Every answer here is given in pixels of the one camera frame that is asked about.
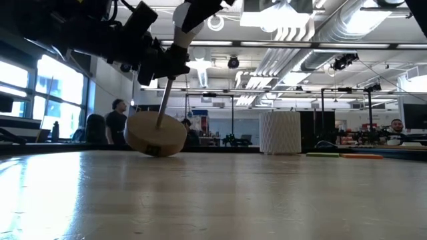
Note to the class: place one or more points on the black computer monitor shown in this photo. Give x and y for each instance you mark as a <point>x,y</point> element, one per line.
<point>415,116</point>

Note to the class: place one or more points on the dark drinking bottle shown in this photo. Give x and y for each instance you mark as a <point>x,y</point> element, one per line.
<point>55,133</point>

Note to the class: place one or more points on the green sticky note pad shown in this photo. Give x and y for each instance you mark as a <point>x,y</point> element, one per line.
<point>322,155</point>

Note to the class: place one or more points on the black gantry frame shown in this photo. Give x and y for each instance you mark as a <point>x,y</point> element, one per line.
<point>369,116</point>

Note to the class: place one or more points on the black ceiling mounted camera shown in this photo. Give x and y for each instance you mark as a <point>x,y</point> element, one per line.
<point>345,61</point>

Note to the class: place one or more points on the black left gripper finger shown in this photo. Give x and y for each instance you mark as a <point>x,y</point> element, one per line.
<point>163,70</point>

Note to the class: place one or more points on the black rounded bin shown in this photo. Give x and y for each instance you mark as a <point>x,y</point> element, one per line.
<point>95,130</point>

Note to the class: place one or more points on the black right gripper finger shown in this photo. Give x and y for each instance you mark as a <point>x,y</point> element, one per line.
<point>200,11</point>

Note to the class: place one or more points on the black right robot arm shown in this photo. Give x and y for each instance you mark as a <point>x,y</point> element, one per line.
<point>420,13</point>

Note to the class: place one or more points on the black ceiling dome camera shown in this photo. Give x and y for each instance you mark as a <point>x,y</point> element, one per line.
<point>233,62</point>

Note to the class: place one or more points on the silver ventilation duct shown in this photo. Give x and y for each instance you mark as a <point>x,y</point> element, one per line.
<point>350,23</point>

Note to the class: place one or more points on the black background robot arm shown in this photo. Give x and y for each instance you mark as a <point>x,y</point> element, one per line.
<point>233,140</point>

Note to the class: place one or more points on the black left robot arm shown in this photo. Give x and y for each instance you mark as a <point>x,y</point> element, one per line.
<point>66,26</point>

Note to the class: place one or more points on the person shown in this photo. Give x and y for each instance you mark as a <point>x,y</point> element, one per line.
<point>191,135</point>
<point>116,123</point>
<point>397,126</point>

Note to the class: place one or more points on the white textured pen cup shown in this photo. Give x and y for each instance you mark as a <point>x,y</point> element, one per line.
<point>280,133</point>

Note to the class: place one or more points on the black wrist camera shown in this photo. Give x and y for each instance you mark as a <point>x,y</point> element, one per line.
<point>141,20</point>

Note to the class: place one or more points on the wooden lamp with black socket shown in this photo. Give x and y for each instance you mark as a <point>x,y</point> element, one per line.
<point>153,133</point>

